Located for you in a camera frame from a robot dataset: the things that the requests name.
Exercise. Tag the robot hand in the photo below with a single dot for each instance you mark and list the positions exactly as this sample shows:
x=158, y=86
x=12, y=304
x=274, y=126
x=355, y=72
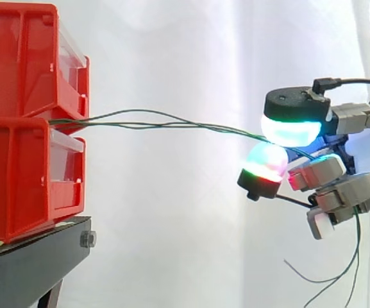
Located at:
x=303, y=106

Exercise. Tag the red bin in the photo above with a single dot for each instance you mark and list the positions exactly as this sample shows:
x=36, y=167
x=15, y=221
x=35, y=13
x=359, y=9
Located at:
x=18, y=179
x=21, y=61

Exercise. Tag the black stand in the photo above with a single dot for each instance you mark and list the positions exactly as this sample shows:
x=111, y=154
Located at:
x=34, y=263

